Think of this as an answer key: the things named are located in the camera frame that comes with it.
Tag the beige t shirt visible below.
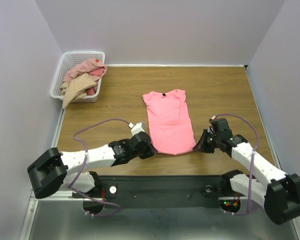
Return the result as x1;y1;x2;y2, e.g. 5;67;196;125
60;73;97;109

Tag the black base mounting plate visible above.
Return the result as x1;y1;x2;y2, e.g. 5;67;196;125
87;175;236;209

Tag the bright pink t shirt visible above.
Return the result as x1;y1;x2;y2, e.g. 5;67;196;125
142;89;196;155

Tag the white plastic laundry basket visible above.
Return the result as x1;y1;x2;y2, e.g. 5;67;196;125
50;50;106;101

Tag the dusty pink t shirt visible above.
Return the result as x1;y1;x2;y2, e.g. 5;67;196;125
63;58;98;83

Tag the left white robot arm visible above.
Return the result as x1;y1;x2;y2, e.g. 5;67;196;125
27;131;157;199

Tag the red t shirt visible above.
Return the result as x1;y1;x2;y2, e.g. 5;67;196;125
86;59;107;96

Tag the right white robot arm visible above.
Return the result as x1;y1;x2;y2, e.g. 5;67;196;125
193;114;300;225

